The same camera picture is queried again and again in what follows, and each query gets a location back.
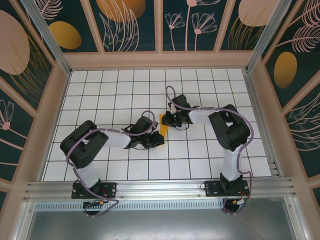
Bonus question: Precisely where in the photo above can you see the wall panel pink fern fronds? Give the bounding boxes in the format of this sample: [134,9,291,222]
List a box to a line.
[281,84,320,179]

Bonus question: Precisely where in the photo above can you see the aluminium corner post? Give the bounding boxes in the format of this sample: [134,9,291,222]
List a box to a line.
[244,0,297,75]
[19,0,73,76]

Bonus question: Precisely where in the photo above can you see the wall panel pink flowers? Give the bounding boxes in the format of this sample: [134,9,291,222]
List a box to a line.
[159,0,232,53]

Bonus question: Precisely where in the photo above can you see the wall panel single pink flower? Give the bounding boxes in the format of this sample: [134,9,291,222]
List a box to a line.
[0,77,36,184]

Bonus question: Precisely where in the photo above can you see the aluminium side rail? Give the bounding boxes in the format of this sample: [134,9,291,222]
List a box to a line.
[243,71,285,180]

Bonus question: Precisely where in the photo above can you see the slotted cable duct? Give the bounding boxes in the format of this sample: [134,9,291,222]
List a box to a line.
[34,201,226,212]

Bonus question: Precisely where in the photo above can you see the wall panel orange disc leaves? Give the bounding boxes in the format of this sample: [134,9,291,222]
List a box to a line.
[88,0,158,54]

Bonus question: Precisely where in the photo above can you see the aluminium mounting rail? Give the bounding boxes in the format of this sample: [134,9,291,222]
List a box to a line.
[23,176,298,201]

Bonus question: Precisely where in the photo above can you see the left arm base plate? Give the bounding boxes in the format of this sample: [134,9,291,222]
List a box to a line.
[71,181,118,200]

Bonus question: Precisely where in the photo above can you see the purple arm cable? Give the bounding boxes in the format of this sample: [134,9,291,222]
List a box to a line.
[166,85,256,216]
[65,110,158,218]

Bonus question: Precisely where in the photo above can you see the wall panel with yellow oval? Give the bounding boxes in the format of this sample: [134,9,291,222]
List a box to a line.
[24,0,101,54]

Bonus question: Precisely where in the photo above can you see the wall panel amber oval fern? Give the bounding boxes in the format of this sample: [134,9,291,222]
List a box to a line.
[261,0,320,109]

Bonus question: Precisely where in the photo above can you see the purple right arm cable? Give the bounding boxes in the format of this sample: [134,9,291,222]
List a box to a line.
[166,85,256,216]

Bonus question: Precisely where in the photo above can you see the wall panel large pink disc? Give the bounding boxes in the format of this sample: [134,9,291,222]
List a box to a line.
[0,0,55,114]

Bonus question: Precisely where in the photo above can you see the yellow cloth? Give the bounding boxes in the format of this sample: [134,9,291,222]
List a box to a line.
[158,113,171,149]

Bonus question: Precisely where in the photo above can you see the wall panel pink disc reeds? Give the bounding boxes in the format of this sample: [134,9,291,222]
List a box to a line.
[219,0,284,52]

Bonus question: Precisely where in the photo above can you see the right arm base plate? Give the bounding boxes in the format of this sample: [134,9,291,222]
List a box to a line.
[204,180,250,198]

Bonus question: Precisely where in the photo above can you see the grey metal sheet panel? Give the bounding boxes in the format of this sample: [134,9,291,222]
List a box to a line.
[22,199,301,240]

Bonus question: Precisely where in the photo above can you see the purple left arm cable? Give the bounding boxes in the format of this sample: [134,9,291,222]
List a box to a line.
[65,110,158,218]

